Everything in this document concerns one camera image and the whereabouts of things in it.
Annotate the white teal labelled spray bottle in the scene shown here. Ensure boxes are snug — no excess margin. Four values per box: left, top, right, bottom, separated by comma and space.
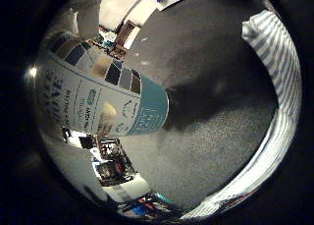
34, 30, 171, 139

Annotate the white grey striped cloth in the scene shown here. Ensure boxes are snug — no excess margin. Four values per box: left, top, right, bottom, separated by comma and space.
180, 9, 304, 220

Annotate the small colourful box clutter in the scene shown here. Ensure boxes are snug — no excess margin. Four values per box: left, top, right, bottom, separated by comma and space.
97, 19, 139, 62

